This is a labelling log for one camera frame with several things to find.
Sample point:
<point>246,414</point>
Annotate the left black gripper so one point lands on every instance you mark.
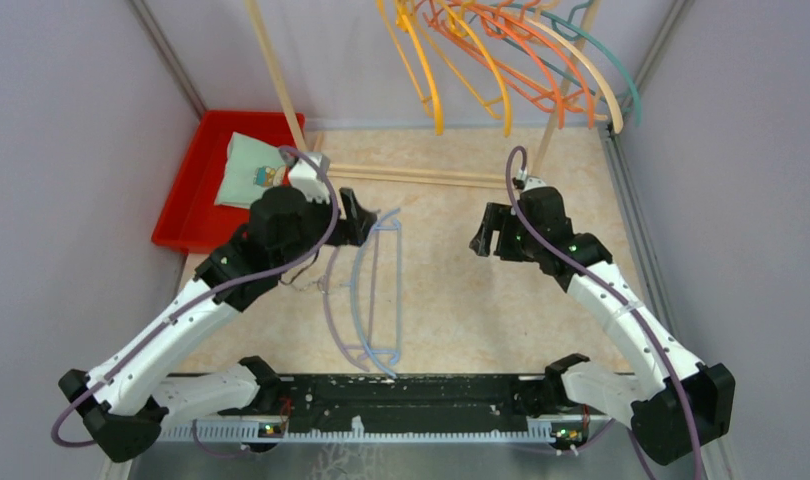
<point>355,227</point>

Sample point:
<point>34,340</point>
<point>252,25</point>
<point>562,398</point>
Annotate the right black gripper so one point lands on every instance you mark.
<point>497,217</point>

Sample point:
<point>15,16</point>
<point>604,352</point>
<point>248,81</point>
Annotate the yellow hanger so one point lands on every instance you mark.
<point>400,21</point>
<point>446,20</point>

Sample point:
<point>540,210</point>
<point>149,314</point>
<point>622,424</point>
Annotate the cream hanger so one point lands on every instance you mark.
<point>610,107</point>

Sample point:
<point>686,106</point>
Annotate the teal hanger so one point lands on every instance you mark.
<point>569,30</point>

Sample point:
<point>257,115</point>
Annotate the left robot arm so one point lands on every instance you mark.
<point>126,402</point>

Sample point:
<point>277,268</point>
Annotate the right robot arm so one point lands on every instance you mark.
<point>672,401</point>

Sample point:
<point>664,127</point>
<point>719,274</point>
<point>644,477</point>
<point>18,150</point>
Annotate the light green cloth pouch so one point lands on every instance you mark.
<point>252,167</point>

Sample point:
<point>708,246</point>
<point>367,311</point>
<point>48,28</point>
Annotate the purple hanger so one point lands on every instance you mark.
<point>322,285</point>

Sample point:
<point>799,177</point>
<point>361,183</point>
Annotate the red plastic tray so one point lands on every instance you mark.
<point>190,221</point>

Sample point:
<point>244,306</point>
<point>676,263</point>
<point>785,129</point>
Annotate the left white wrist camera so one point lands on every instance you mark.
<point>304,178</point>

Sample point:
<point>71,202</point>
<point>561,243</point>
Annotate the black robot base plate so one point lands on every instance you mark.
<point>411,403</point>

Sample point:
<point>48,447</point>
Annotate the grey cable duct rail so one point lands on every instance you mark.
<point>565,432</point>

